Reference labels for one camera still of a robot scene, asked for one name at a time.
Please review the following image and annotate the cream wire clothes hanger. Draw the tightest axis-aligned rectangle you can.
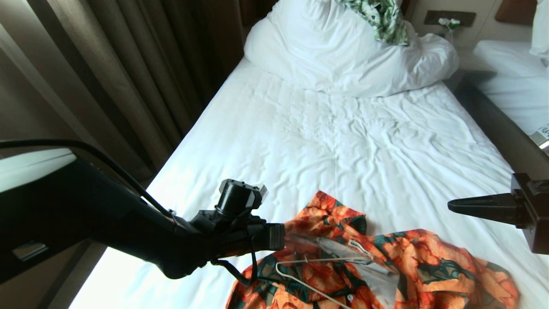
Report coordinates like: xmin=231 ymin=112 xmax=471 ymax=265
xmin=274 ymin=256 xmax=369 ymax=309

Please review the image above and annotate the orange floral short-sleeve shirt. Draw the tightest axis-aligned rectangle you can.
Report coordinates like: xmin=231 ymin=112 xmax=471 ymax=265
xmin=225 ymin=191 xmax=520 ymax=309

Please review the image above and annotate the white neighbouring bed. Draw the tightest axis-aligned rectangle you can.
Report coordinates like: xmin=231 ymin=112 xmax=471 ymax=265
xmin=474 ymin=39 xmax=549 ymax=136

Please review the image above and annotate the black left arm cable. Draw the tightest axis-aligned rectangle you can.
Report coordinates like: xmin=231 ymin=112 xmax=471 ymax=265
xmin=0 ymin=139 xmax=176 ymax=217

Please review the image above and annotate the brown padded headboard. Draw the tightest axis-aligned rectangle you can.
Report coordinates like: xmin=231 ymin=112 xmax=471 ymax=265
xmin=495 ymin=0 xmax=539 ymax=24

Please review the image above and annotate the green leaf-print cloth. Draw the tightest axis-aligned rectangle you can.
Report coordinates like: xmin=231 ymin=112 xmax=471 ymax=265
xmin=343 ymin=0 xmax=410 ymax=45

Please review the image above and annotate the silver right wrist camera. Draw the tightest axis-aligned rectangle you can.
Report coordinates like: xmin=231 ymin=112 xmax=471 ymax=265
xmin=530 ymin=124 xmax=549 ymax=151

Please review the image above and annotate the brown curtain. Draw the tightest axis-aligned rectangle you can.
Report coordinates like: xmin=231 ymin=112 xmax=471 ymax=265
xmin=0 ymin=0 xmax=245 ymax=243

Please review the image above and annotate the large white pillow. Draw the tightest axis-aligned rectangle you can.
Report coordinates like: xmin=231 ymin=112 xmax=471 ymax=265
xmin=244 ymin=0 xmax=460 ymax=98

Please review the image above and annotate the dark wall switch panel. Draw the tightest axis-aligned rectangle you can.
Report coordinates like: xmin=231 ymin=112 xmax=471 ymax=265
xmin=425 ymin=9 xmax=477 ymax=27

